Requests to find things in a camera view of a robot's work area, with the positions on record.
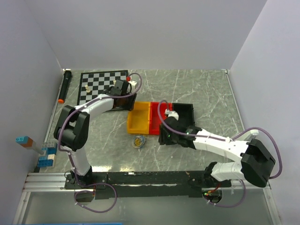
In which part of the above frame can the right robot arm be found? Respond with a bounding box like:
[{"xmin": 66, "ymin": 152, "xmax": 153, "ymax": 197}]
[{"xmin": 159, "ymin": 117, "xmax": 276, "ymax": 188}]

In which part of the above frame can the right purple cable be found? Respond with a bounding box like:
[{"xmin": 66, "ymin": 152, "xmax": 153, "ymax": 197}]
[{"xmin": 157, "ymin": 100, "xmax": 283, "ymax": 208}]

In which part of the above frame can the yellow plastic bin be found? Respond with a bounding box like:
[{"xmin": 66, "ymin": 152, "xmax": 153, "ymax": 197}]
[{"xmin": 127, "ymin": 101, "xmax": 150, "ymax": 135}]

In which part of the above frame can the purple cable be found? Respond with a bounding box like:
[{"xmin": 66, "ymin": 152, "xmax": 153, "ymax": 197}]
[
  {"xmin": 157, "ymin": 100, "xmax": 283, "ymax": 208},
  {"xmin": 58, "ymin": 72, "xmax": 143, "ymax": 213}
]

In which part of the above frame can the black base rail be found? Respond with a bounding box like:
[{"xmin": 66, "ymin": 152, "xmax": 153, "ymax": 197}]
[{"xmin": 65, "ymin": 171, "xmax": 232, "ymax": 200}]

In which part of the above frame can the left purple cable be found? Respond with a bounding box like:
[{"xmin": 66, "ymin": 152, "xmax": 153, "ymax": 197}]
[{"xmin": 58, "ymin": 72, "xmax": 143, "ymax": 213}]

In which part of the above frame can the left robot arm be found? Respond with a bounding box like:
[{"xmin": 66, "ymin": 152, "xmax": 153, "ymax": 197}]
[{"xmin": 53, "ymin": 78, "xmax": 142, "ymax": 188}]

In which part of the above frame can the toy brick structure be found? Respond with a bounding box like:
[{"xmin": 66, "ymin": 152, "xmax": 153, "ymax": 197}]
[{"xmin": 15, "ymin": 136, "xmax": 57, "ymax": 168}]

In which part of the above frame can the cream chess piece left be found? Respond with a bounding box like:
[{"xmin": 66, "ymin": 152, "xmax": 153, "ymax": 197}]
[{"xmin": 84, "ymin": 85, "xmax": 91, "ymax": 93}]

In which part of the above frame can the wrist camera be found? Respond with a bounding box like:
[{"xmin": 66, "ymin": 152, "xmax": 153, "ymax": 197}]
[
  {"xmin": 165, "ymin": 109, "xmax": 179, "ymax": 120},
  {"xmin": 126, "ymin": 76, "xmax": 138, "ymax": 93}
]

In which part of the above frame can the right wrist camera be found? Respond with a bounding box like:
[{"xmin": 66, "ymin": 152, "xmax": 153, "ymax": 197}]
[{"xmin": 165, "ymin": 109, "xmax": 179, "ymax": 120}]

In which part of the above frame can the black plastic bin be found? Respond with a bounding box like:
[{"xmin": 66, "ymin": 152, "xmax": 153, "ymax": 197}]
[{"xmin": 172, "ymin": 103, "xmax": 195, "ymax": 127}]

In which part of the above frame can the grey white wall bracket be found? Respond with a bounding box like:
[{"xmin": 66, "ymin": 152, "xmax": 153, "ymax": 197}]
[{"xmin": 240, "ymin": 129, "xmax": 259, "ymax": 141}]

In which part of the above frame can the red plastic bin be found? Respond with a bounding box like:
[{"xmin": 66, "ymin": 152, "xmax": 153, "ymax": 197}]
[{"xmin": 149, "ymin": 102, "xmax": 173, "ymax": 135}]

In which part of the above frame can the black white chessboard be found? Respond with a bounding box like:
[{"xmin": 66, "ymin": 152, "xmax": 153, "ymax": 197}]
[{"xmin": 76, "ymin": 70, "xmax": 128, "ymax": 106}]

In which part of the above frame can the black marker orange cap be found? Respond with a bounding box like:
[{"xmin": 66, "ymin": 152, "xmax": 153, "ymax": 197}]
[{"xmin": 58, "ymin": 70, "xmax": 73, "ymax": 104}]

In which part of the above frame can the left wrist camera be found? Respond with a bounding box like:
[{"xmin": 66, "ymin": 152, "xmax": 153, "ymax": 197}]
[{"xmin": 126, "ymin": 76, "xmax": 138, "ymax": 93}]

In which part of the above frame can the blue cable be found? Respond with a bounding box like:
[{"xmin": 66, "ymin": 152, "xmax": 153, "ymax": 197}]
[{"xmin": 133, "ymin": 135, "xmax": 146, "ymax": 149}]

